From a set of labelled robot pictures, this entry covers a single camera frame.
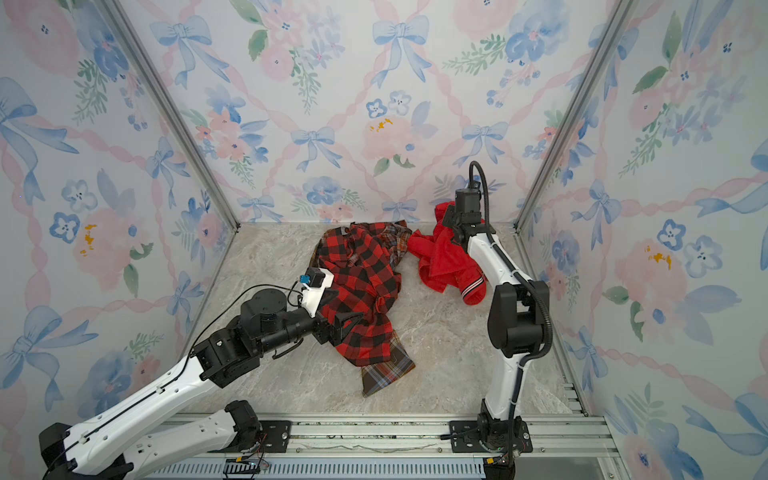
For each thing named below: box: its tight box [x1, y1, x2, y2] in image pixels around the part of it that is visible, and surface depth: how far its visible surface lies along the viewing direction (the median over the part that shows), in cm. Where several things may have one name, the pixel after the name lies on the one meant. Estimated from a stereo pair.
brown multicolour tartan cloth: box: [309, 221, 416, 397], surface depth 86 cm
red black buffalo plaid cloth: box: [318, 222, 401, 367], surface depth 95 cm
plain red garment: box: [407, 201, 487, 306], surface depth 95 cm
